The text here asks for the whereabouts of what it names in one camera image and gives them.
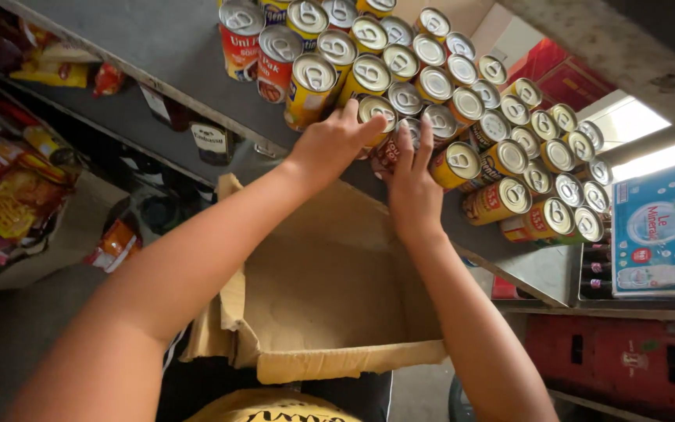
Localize red plastic crate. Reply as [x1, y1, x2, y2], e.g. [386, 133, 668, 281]
[524, 313, 675, 420]

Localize dark red tin can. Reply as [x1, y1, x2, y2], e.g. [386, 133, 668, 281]
[371, 116, 424, 179]

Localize person's right hand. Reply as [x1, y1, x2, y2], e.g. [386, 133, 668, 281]
[381, 114, 445, 234]

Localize row of dark bottles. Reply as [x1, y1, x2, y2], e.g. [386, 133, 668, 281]
[100, 149, 219, 236]

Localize dark bottles with pink caps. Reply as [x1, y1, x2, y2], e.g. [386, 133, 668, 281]
[579, 243, 615, 301]

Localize red cardboard carton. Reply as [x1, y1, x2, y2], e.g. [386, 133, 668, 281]
[506, 38, 618, 113]

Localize dark bottle with white label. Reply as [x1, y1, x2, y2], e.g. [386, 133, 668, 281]
[189, 120, 235, 167]
[137, 83, 191, 133]

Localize open brown cardboard box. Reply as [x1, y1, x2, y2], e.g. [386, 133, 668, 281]
[182, 172, 451, 386]

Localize person's yellow shirt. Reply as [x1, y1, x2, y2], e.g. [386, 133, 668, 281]
[183, 387, 364, 422]

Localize grey metal shelf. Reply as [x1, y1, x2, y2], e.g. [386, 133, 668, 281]
[0, 0, 675, 323]

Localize person's left hand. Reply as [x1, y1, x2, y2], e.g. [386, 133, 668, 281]
[286, 98, 389, 195]

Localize heap of yellow red packets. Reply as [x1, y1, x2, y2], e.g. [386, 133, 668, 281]
[8, 16, 127, 98]

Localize blue water bottle carton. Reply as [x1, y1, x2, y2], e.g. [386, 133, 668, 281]
[611, 155, 675, 300]

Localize group of tin cans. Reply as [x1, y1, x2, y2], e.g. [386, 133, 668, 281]
[218, 0, 615, 247]

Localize carton of snack packets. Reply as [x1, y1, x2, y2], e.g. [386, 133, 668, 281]
[0, 97, 130, 295]

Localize orange snack packet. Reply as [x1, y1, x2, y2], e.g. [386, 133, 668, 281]
[84, 218, 144, 274]

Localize yellow pull-tab tin can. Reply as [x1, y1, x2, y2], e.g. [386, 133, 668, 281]
[356, 95, 399, 160]

